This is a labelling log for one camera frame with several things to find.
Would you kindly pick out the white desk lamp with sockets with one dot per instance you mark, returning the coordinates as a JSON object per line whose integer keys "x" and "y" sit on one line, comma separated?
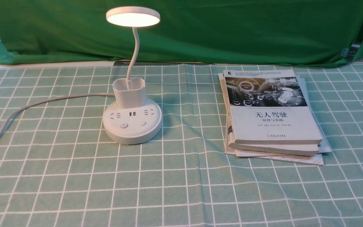
{"x": 132, "y": 118}

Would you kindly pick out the top book with car cover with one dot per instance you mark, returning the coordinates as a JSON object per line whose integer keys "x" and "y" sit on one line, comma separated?
{"x": 273, "y": 123}

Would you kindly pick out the green checked tablecloth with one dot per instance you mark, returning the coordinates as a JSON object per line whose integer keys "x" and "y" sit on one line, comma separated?
{"x": 58, "y": 168}

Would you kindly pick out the bottom book with striped edge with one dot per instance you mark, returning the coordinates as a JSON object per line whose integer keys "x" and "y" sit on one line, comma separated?
{"x": 316, "y": 160}

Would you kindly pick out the metal binder clip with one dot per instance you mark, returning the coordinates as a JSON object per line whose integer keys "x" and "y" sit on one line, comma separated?
{"x": 348, "y": 54}

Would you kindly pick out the dark green backdrop cloth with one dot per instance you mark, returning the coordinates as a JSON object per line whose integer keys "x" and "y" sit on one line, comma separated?
{"x": 283, "y": 32}

